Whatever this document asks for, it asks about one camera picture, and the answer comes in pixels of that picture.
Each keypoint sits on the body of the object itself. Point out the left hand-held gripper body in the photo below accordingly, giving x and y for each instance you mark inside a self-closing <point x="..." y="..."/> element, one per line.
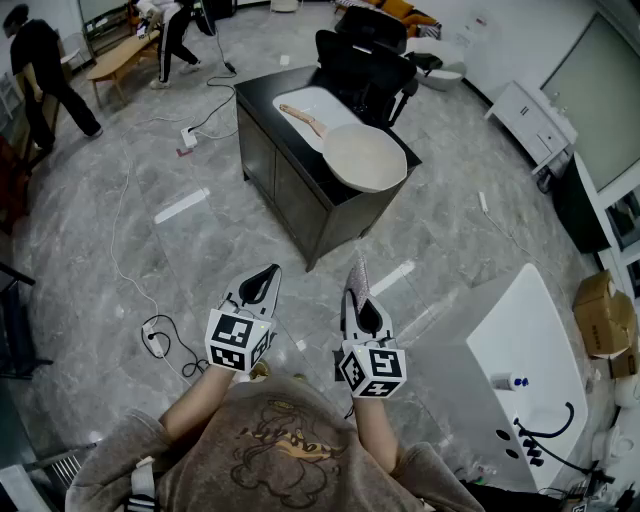
<point x="235" y="340"/>

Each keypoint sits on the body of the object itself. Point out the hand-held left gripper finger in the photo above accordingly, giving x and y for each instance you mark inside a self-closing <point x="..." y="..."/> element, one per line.
<point x="240" y="283"/>
<point x="270" y="300"/>

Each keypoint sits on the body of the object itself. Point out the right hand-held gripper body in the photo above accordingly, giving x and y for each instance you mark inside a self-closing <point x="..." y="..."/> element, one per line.
<point x="375" y="370"/>

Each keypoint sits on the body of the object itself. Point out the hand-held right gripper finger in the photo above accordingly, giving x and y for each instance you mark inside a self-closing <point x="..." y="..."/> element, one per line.
<point x="349" y="320"/>
<point x="384" y="320"/>

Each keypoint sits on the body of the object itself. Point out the silver mesh scrubber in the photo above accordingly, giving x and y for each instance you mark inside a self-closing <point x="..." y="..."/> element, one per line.
<point x="358" y="282"/>

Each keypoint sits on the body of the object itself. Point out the person's left forearm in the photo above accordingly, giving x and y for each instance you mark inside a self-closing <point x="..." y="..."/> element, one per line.
<point x="197" y="402"/>

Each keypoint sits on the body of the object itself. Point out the person's right forearm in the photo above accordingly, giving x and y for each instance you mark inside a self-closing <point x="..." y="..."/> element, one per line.
<point x="377" y="435"/>

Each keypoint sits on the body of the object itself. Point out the white power strip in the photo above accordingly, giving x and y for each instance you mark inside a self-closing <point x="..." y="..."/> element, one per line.
<point x="153" y="341"/>
<point x="188" y="137"/>
<point x="483" y="201"/>

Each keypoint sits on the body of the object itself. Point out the dark wooden cabinet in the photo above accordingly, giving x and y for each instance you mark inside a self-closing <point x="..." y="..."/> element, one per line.
<point x="295" y="195"/>

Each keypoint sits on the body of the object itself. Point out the person's grey printed shirt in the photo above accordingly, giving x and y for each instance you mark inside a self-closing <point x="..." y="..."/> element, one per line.
<point x="280" y="450"/>

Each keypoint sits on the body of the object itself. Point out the bottle with blue cap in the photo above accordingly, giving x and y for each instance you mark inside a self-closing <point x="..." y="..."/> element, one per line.
<point x="507" y="382"/>

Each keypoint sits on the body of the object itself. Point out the white glossy table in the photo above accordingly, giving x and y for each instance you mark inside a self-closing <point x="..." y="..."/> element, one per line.
<point x="530" y="340"/>

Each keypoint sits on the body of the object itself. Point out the white mat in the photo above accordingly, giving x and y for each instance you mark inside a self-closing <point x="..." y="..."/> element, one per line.
<point x="305" y="107"/>

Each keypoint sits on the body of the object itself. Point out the black power adapter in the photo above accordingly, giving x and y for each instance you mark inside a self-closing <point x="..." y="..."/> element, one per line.
<point x="230" y="66"/>

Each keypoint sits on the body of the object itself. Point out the cardboard box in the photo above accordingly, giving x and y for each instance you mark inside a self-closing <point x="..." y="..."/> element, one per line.
<point x="602" y="320"/>

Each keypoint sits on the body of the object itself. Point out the black side table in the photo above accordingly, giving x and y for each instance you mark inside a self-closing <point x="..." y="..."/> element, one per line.
<point x="15" y="325"/>

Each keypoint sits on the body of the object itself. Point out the white low cabinet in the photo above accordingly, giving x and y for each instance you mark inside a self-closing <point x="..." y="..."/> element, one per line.
<point x="532" y="122"/>

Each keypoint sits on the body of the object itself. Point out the black office chair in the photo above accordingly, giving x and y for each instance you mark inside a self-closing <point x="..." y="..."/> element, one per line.
<point x="367" y="65"/>

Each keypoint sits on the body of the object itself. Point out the light wooden bench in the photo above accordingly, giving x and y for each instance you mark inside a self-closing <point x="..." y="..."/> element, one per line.
<point x="122" y="57"/>

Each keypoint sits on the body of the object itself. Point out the white beanbag seat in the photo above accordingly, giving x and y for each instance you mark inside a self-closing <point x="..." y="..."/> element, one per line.
<point x="440" y="62"/>

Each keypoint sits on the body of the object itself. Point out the orange sofa cushions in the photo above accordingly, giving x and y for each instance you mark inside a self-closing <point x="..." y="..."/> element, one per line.
<point x="405" y="12"/>

